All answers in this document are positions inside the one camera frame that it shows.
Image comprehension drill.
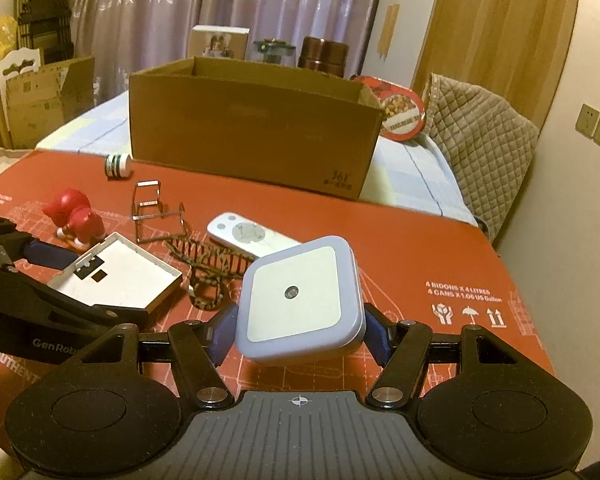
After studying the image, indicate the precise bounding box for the red instant meal bowl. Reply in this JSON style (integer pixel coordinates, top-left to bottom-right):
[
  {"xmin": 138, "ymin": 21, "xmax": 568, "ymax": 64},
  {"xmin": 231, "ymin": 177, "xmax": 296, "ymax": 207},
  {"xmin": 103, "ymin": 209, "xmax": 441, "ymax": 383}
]
[{"xmin": 351, "ymin": 75, "xmax": 428, "ymax": 141}]

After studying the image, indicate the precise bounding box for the wooden wall hook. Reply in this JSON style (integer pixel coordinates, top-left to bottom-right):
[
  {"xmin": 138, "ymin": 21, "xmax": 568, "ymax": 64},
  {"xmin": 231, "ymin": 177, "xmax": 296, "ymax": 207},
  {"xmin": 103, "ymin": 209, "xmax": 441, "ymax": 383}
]
[{"xmin": 376, "ymin": 3, "xmax": 401, "ymax": 61}]

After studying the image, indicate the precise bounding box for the folded brown cardboard box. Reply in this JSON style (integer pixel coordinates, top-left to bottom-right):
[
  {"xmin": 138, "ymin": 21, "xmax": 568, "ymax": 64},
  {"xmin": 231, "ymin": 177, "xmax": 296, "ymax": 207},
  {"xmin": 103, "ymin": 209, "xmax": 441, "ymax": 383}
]
[{"xmin": 5, "ymin": 55, "xmax": 96, "ymax": 150}]

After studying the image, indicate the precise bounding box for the pale purple curtain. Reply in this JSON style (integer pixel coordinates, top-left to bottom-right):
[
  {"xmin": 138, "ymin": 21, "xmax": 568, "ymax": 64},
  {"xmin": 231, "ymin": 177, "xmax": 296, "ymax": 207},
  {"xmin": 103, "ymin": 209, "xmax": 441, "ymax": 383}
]
[{"xmin": 70, "ymin": 0, "xmax": 386, "ymax": 106}]

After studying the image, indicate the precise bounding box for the folded bamboo rack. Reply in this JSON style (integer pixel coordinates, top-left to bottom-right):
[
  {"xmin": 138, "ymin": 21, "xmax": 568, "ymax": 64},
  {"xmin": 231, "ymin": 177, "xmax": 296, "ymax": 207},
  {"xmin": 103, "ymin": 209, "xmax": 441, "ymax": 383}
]
[{"xmin": 12, "ymin": 0, "xmax": 76, "ymax": 66}]

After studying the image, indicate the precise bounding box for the leopard print hair comb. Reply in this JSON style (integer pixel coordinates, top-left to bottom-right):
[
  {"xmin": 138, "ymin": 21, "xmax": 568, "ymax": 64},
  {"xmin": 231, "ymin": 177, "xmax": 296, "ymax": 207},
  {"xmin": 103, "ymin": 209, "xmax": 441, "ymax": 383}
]
[{"xmin": 162, "ymin": 232, "xmax": 256, "ymax": 311}]

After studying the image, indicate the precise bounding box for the white ornate cardboard panel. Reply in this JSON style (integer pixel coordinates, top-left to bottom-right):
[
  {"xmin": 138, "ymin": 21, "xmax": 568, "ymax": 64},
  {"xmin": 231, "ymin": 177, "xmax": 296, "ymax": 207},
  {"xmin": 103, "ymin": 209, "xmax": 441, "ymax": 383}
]
[{"xmin": 0, "ymin": 47, "xmax": 43, "ymax": 150}]

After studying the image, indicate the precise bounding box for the blue square night light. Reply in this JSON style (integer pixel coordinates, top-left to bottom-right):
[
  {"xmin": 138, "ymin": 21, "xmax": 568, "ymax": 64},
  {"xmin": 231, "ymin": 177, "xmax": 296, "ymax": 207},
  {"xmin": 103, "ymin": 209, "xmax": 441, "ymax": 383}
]
[{"xmin": 235, "ymin": 235, "xmax": 366, "ymax": 366}]

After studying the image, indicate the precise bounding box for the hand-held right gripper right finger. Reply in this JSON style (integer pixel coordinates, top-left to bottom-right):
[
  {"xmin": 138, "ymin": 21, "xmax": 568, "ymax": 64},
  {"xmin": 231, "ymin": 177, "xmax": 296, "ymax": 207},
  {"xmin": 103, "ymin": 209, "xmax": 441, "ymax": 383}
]
[{"xmin": 362, "ymin": 304, "xmax": 523, "ymax": 409}]

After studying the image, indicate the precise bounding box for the white product box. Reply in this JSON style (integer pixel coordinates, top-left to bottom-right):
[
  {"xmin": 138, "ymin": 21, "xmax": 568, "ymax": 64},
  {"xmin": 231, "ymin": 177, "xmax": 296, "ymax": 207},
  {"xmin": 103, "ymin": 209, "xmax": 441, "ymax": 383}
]
[{"xmin": 187, "ymin": 25, "xmax": 251, "ymax": 61}]

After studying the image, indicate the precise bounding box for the large white remote control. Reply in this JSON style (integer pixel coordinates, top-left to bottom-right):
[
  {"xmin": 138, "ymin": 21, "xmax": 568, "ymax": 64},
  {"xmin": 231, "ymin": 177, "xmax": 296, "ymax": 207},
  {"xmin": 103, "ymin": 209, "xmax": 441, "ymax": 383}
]
[{"xmin": 207, "ymin": 212, "xmax": 302, "ymax": 261}]

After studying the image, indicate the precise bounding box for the metal wire stand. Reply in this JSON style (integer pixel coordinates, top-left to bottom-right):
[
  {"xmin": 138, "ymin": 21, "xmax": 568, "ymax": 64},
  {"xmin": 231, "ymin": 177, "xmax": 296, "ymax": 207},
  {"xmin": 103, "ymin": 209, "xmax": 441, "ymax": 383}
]
[{"xmin": 131, "ymin": 180, "xmax": 187, "ymax": 243}]

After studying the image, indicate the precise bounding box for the white plastic box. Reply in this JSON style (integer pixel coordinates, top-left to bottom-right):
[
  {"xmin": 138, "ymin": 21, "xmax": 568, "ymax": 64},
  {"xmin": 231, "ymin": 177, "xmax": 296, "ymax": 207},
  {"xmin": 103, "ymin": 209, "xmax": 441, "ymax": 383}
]
[{"xmin": 47, "ymin": 231, "xmax": 183, "ymax": 311}]

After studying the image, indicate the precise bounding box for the glass jar green lid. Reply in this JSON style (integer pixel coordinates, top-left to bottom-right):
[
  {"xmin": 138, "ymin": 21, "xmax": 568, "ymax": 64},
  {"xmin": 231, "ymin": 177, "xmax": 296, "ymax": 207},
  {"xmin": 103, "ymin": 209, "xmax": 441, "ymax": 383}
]
[{"xmin": 252, "ymin": 37, "xmax": 297, "ymax": 67}]

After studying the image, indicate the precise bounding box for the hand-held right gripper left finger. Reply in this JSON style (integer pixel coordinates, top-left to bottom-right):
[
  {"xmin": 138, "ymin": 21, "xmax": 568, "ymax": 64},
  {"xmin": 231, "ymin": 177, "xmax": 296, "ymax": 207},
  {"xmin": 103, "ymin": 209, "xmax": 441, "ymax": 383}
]
[{"xmin": 80, "ymin": 302, "xmax": 239, "ymax": 409}]

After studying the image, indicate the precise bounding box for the brown cardboard box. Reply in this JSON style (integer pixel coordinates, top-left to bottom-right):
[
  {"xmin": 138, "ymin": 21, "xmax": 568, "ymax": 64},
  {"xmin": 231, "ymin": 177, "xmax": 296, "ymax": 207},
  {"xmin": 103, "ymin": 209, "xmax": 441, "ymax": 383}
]
[
  {"xmin": 128, "ymin": 56, "xmax": 385, "ymax": 201},
  {"xmin": 5, "ymin": 55, "xmax": 96, "ymax": 150}
]

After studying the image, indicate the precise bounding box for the beige quilted cloth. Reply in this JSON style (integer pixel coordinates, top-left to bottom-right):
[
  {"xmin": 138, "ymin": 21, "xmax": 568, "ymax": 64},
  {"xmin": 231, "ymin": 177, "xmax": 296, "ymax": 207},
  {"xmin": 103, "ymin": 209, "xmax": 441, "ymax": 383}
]
[{"xmin": 422, "ymin": 72, "xmax": 540, "ymax": 246}]

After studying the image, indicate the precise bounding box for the brown metal canister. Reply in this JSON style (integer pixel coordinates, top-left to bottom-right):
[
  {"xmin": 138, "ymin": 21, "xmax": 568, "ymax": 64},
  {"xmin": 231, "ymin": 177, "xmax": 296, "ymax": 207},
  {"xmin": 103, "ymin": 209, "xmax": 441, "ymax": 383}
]
[{"xmin": 297, "ymin": 36, "xmax": 350, "ymax": 78}]

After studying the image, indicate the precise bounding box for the red toy figurine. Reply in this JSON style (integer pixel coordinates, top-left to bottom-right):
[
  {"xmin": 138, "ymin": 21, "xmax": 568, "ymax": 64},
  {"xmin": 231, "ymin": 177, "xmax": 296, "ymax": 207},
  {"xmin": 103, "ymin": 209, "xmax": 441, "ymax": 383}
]
[{"xmin": 41, "ymin": 188, "xmax": 103, "ymax": 251}]

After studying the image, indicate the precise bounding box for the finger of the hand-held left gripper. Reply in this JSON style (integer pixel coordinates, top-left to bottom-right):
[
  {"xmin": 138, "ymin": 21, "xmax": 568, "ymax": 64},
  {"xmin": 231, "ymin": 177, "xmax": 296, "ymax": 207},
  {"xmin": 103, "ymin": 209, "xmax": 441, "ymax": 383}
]
[
  {"xmin": 0, "ymin": 264, "xmax": 151, "ymax": 332},
  {"xmin": 0, "ymin": 212, "xmax": 81, "ymax": 271}
]

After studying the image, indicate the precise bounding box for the wooden door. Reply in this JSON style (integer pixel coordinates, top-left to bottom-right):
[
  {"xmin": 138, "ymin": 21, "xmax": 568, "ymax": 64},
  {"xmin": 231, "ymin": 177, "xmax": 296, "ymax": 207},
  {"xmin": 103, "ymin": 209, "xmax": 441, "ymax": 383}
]
[{"xmin": 412, "ymin": 0, "xmax": 581, "ymax": 131}]

